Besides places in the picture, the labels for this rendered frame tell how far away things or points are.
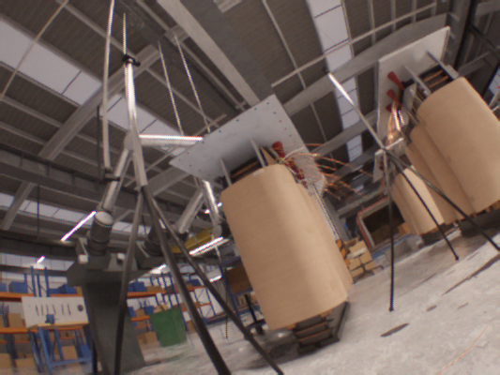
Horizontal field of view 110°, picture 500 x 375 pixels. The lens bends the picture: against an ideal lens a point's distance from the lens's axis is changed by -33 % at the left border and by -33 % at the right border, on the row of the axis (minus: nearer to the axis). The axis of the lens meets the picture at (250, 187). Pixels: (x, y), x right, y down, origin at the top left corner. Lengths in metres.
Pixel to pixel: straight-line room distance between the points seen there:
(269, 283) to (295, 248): 0.23
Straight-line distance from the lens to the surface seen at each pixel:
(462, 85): 2.37
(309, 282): 1.36
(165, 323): 5.97
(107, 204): 2.66
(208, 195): 2.37
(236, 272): 2.87
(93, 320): 3.20
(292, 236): 1.38
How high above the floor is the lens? 0.40
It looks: 24 degrees up
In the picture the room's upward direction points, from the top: 23 degrees counter-clockwise
